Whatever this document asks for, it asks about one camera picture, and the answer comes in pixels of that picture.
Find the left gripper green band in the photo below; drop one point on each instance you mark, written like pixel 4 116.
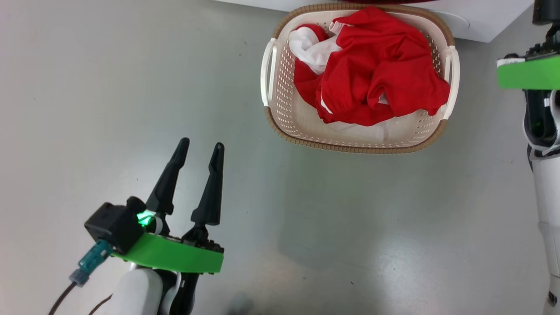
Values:
pixel 175 256

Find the round drain filter cover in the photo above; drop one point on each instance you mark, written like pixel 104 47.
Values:
pixel 457 19

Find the white washing machine body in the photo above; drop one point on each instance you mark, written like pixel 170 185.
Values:
pixel 490 17

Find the red and white garment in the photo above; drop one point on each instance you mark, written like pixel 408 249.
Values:
pixel 385 70

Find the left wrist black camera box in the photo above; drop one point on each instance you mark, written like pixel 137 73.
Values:
pixel 113 225

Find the cream basket with brown rim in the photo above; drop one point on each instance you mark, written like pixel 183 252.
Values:
pixel 306 127

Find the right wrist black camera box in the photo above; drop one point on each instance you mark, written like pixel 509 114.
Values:
pixel 547 11

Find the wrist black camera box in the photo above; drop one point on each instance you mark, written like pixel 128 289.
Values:
pixel 113 225
pixel 547 11

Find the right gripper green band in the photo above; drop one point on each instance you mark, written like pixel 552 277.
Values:
pixel 531 72

